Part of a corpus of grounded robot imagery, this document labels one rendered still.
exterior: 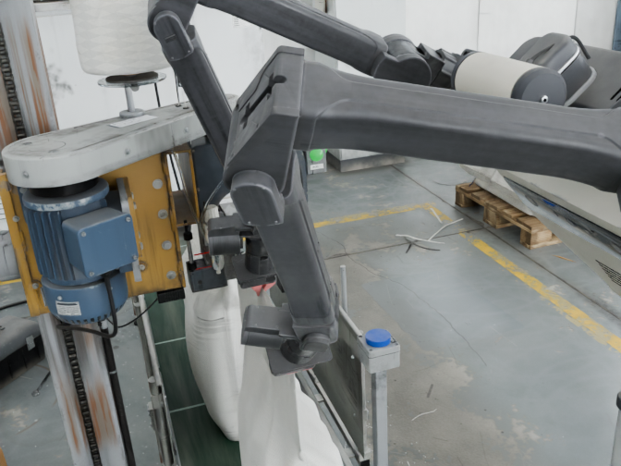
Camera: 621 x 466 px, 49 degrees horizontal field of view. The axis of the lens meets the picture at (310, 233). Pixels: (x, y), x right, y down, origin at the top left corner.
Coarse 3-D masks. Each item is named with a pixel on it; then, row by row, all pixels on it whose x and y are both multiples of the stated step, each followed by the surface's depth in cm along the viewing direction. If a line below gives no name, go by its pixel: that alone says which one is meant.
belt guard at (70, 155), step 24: (120, 120) 132; (168, 120) 130; (192, 120) 135; (24, 144) 120; (48, 144) 119; (72, 144) 118; (96, 144) 117; (120, 144) 120; (144, 144) 125; (168, 144) 130; (24, 168) 113; (48, 168) 112; (72, 168) 114; (96, 168) 117
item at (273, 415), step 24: (240, 288) 149; (240, 312) 152; (264, 360) 151; (264, 384) 146; (288, 384) 121; (240, 408) 150; (264, 408) 140; (288, 408) 125; (312, 408) 144; (240, 432) 149; (264, 432) 136; (288, 432) 128; (312, 432) 133; (240, 456) 153; (264, 456) 131; (288, 456) 127; (312, 456) 126; (336, 456) 130
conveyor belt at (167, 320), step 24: (168, 312) 273; (168, 336) 256; (168, 360) 241; (168, 384) 228; (192, 384) 228; (168, 408) 217; (192, 408) 216; (192, 432) 205; (216, 432) 205; (192, 456) 196; (216, 456) 195
